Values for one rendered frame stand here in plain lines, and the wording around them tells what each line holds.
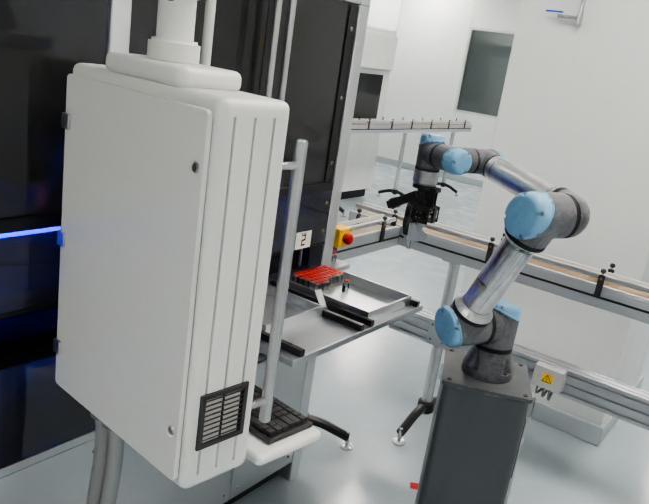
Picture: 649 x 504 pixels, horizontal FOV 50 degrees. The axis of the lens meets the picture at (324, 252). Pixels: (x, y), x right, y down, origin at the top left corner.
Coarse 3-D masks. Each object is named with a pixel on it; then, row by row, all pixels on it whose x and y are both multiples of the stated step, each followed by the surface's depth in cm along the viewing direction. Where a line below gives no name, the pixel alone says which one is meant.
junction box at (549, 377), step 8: (536, 368) 286; (544, 368) 284; (552, 368) 283; (536, 376) 286; (544, 376) 284; (552, 376) 282; (560, 376) 280; (536, 384) 287; (544, 384) 285; (552, 384) 283; (560, 384) 281
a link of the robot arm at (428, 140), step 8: (424, 136) 208; (432, 136) 207; (440, 136) 208; (424, 144) 209; (432, 144) 207; (424, 152) 208; (416, 160) 212; (424, 160) 209; (416, 168) 212; (424, 168) 210; (432, 168) 210
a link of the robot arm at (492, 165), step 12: (480, 156) 204; (492, 156) 204; (480, 168) 206; (492, 168) 201; (504, 168) 198; (516, 168) 196; (492, 180) 203; (504, 180) 197; (516, 180) 193; (528, 180) 191; (540, 180) 189; (516, 192) 194; (564, 192) 180; (588, 216) 174
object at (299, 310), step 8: (272, 288) 220; (272, 296) 220; (288, 296) 216; (296, 296) 214; (272, 304) 213; (288, 304) 215; (296, 304) 215; (304, 304) 213; (312, 304) 211; (264, 312) 206; (272, 312) 207; (288, 312) 209; (296, 312) 210; (304, 312) 202; (312, 312) 205; (320, 312) 209; (264, 320) 200; (288, 320) 196; (296, 320) 200; (304, 320) 203; (264, 328) 189; (288, 328) 198
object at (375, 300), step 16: (304, 288) 223; (336, 288) 236; (352, 288) 239; (368, 288) 239; (384, 288) 236; (336, 304) 216; (352, 304) 224; (368, 304) 226; (384, 304) 228; (400, 304) 225
